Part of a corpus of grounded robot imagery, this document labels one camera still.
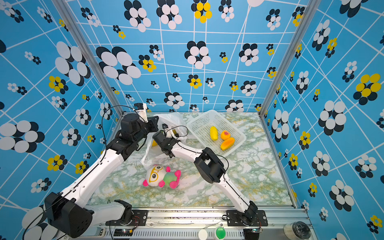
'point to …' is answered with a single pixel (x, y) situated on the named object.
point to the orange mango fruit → (227, 143)
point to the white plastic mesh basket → (199, 131)
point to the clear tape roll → (297, 230)
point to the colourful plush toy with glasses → (157, 175)
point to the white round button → (202, 234)
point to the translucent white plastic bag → (174, 125)
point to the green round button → (220, 233)
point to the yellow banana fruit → (214, 133)
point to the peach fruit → (225, 134)
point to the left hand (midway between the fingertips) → (159, 116)
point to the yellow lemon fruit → (154, 143)
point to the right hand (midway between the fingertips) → (170, 136)
